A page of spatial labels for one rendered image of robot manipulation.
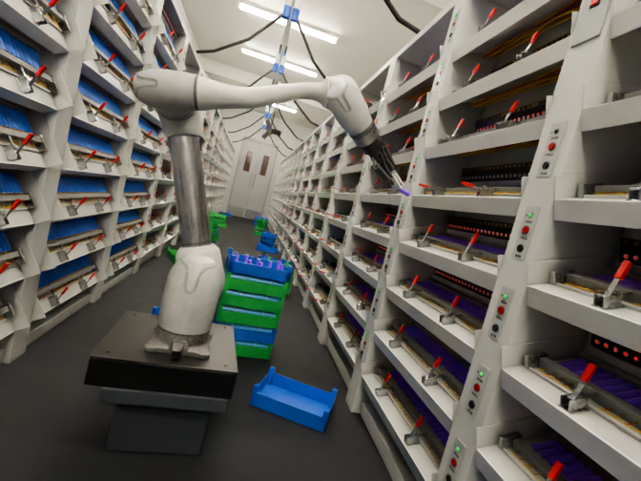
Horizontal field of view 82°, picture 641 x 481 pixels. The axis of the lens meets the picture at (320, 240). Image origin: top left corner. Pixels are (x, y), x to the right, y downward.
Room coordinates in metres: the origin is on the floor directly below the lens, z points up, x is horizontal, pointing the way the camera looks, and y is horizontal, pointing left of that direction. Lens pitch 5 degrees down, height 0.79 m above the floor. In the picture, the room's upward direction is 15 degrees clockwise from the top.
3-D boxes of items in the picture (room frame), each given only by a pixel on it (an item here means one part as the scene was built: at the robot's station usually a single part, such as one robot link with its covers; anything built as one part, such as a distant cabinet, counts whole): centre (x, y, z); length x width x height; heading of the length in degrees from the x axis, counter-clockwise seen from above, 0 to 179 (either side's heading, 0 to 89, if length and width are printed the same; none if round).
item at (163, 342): (1.08, 0.33, 0.31); 0.22 x 0.18 x 0.06; 15
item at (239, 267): (1.81, 0.27, 0.44); 0.30 x 0.20 x 0.08; 109
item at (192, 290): (1.11, 0.34, 0.44); 0.18 x 0.16 x 0.22; 10
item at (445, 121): (1.54, -0.39, 0.88); 0.20 x 0.09 x 1.75; 102
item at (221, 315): (1.81, 0.27, 0.20); 0.30 x 0.20 x 0.08; 109
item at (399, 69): (2.22, -0.24, 0.88); 0.20 x 0.09 x 1.75; 102
